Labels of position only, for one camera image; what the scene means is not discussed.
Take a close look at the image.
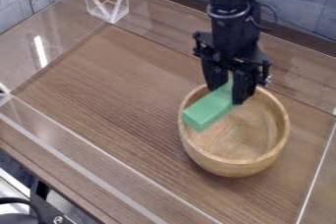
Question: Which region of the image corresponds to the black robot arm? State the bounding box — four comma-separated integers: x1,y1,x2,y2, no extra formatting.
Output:
193,0,272,105

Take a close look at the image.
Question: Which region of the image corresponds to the clear acrylic corner bracket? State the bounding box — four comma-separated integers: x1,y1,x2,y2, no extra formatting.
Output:
85,0,128,24

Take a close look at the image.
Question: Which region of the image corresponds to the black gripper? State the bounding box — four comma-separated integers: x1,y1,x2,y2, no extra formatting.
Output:
193,16,272,105

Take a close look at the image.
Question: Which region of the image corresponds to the wooden bowl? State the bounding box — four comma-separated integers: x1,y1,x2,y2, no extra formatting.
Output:
177,84,290,178

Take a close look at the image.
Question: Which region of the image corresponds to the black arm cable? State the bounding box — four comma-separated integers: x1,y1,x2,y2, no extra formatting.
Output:
250,1,280,32

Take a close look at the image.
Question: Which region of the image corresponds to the clear acrylic tray wall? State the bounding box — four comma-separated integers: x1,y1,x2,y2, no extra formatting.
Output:
0,0,336,224

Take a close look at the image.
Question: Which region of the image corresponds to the black table frame bracket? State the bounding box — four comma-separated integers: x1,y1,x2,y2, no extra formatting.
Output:
0,178,84,224

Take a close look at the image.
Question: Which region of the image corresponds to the green stick block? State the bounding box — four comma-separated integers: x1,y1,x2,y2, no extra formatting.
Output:
182,81,234,132

